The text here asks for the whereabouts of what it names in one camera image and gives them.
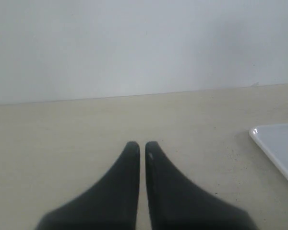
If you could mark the white plastic tray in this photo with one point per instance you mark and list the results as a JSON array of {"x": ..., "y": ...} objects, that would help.
[{"x": 273, "y": 141}]

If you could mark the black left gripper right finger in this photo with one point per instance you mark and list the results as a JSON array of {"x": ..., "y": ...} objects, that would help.
[{"x": 176, "y": 203}]

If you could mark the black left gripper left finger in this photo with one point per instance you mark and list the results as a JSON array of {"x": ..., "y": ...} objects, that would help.
[{"x": 110, "y": 204}]

